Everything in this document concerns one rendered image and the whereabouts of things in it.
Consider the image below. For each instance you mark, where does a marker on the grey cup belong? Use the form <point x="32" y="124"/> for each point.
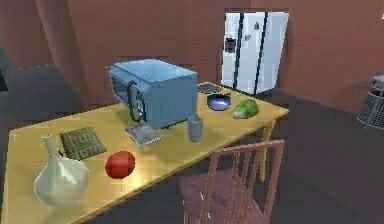
<point x="195" y="129"/>

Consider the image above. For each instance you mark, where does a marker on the dark blue bowl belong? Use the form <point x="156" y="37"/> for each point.
<point x="218" y="102"/>

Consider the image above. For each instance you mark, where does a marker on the dark grey square mat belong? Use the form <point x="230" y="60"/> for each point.
<point x="209" y="88"/>

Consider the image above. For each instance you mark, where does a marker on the blue microwave oven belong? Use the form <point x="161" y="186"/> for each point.
<point x="166" y="91"/>

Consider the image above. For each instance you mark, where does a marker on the yellow wooden table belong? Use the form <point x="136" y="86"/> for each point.
<point x="186" y="150"/>

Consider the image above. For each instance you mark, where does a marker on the green lettuce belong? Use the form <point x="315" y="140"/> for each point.
<point x="246" y="109"/>

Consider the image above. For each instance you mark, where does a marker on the white double-door fridge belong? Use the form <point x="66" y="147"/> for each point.
<point x="250" y="50"/>

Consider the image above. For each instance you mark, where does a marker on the brown wooden chair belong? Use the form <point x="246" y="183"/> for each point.
<point x="230" y="190"/>

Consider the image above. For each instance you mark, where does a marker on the red tomato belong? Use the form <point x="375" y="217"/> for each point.
<point x="120" y="164"/>

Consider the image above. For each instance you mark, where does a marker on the green patterned mat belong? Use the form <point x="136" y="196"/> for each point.
<point x="82" y="143"/>

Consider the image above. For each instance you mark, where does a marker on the white glass vase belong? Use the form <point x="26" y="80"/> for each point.
<point x="61" y="178"/>

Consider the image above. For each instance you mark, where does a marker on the grey mesh bin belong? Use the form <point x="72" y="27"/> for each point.
<point x="372" y="105"/>

